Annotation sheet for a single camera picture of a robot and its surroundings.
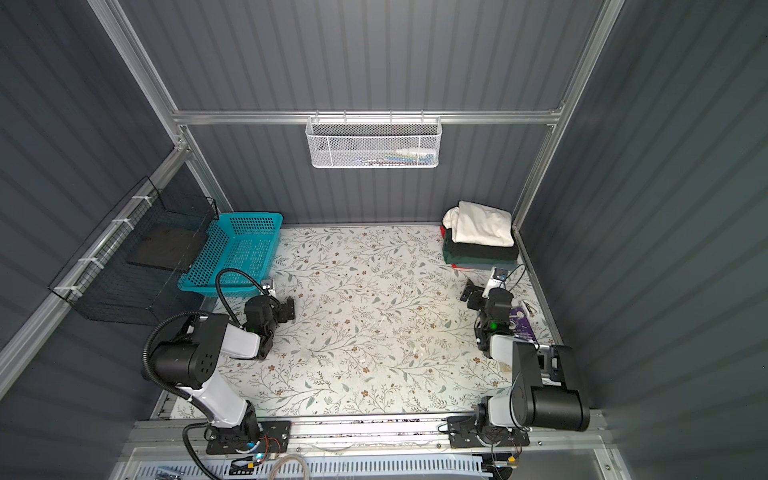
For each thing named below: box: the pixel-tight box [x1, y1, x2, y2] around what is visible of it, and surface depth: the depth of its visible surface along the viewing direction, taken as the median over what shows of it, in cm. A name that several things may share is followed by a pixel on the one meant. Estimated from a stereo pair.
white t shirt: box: [442, 200, 515, 247], surface depth 107 cm
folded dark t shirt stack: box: [440, 226, 519, 270], surface depth 105 cm
